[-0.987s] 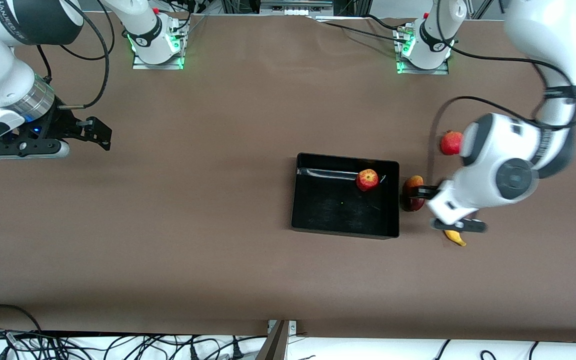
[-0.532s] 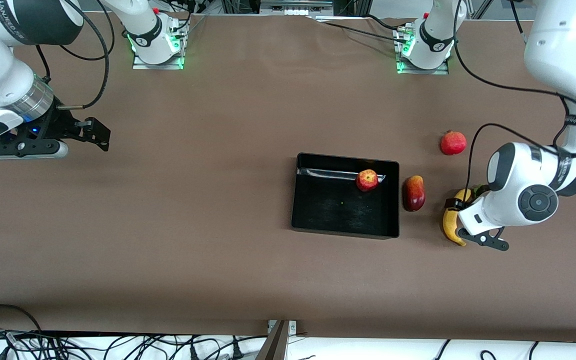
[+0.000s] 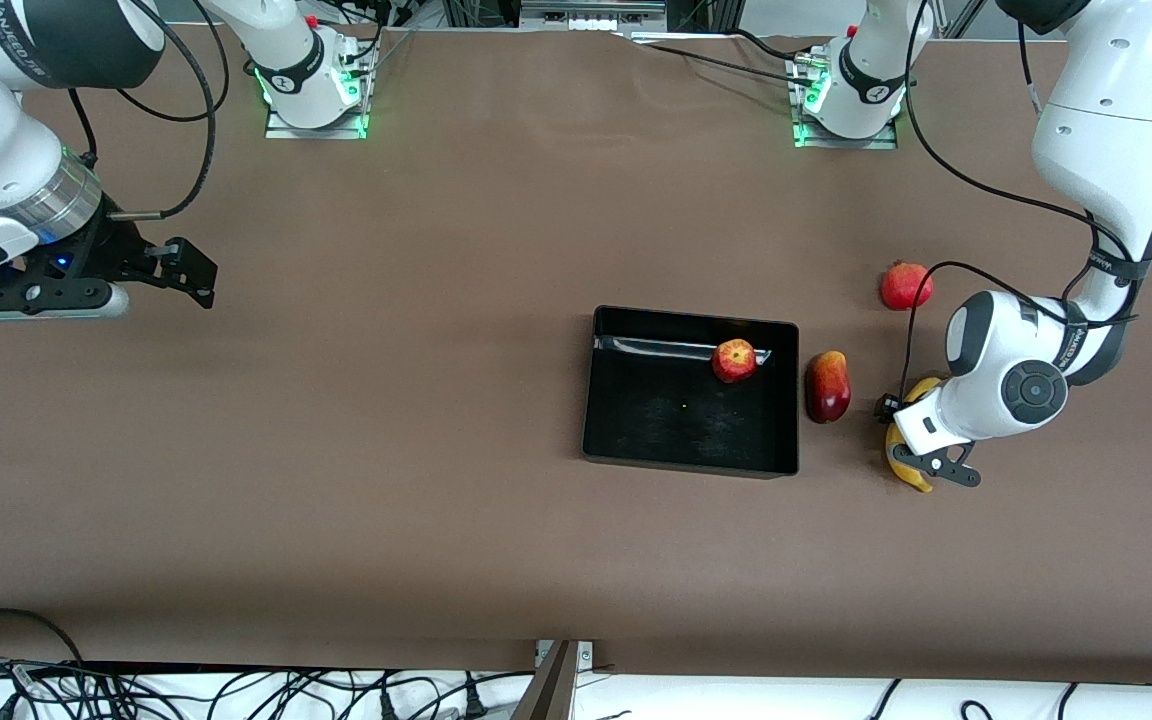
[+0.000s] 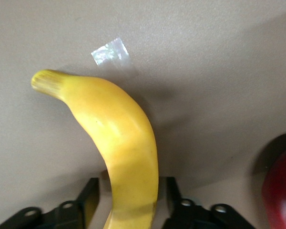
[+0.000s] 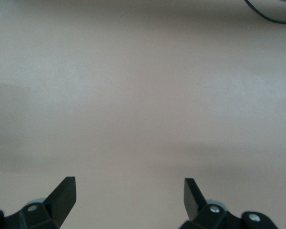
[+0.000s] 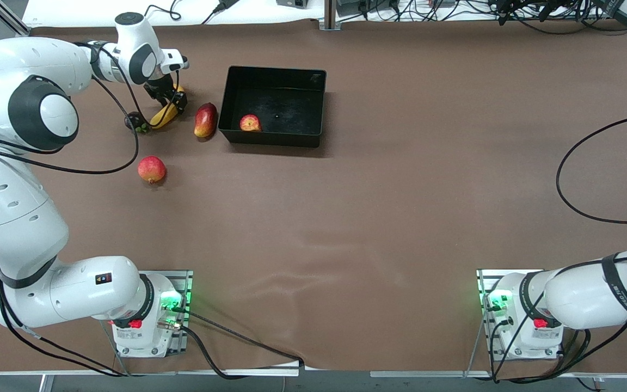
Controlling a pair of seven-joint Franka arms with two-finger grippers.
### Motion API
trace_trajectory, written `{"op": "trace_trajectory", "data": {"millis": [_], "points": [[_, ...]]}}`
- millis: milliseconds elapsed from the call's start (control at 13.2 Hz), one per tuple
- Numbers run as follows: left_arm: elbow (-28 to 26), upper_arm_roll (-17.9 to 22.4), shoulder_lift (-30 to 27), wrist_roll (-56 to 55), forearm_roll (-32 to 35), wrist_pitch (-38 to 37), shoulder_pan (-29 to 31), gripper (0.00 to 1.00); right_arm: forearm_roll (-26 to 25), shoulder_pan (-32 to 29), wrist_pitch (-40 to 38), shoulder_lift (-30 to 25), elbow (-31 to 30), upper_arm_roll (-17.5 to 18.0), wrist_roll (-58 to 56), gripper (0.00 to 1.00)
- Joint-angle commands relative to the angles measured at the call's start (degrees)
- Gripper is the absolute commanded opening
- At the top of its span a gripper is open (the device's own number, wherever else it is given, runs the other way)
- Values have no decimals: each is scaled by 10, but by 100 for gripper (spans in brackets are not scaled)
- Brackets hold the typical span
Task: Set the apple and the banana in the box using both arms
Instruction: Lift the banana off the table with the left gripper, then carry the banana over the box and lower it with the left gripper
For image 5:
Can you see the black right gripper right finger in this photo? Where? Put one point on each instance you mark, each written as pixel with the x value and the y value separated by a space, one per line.
pixel 205 217

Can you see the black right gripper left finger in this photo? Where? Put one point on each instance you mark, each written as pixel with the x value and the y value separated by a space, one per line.
pixel 52 207

